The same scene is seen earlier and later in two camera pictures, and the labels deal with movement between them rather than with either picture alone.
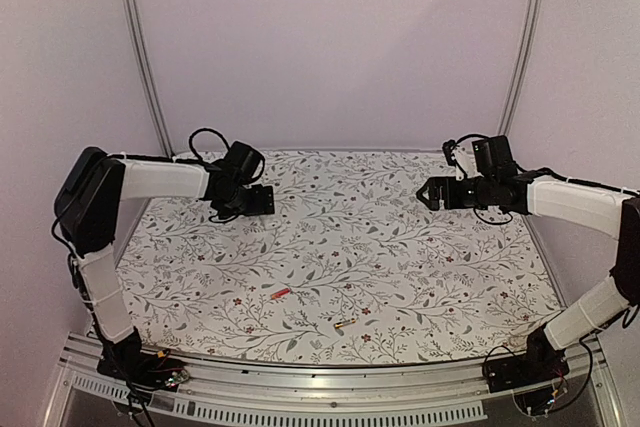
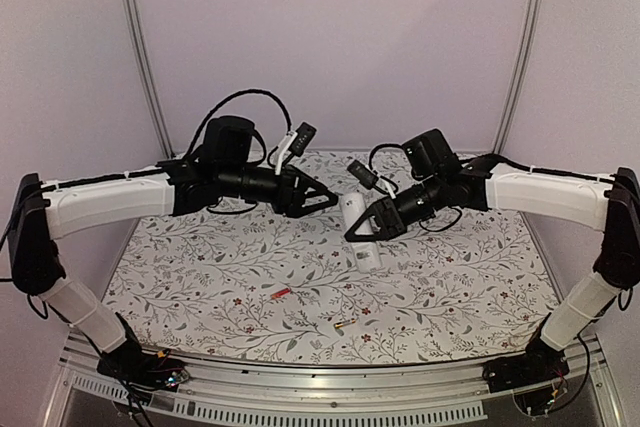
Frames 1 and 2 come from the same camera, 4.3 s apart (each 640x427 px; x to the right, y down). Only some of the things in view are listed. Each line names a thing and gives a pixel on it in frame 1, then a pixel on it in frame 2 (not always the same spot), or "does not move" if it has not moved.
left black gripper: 259,206 -> 290,199
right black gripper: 445,192 -> 391,214
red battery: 280,293 does not move
